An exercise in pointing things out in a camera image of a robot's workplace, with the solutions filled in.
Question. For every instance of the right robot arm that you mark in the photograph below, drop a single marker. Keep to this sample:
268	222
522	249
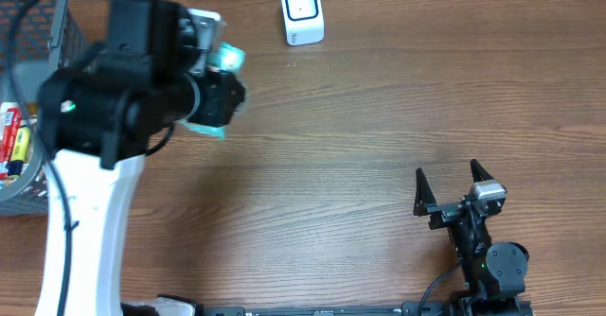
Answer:
494	273

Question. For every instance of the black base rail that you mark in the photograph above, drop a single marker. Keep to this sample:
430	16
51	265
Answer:
322	311

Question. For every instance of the teal Kleenex tissue pack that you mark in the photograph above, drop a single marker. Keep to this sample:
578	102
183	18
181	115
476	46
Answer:
226	57

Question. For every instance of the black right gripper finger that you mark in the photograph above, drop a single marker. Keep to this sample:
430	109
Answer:
424	199
479	174

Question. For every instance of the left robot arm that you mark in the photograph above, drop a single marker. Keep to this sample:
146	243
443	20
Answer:
96	119

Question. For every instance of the red snack stick packet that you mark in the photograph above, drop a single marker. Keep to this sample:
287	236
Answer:
11	119

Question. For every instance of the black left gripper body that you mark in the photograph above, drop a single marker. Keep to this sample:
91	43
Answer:
211	101

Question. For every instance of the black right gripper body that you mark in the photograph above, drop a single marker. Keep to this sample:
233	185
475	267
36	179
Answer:
444	216

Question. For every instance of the white barcode scanner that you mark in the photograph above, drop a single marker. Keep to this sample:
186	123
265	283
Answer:
304	21

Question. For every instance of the grey plastic mesh basket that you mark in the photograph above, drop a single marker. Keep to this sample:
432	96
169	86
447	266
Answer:
48	38

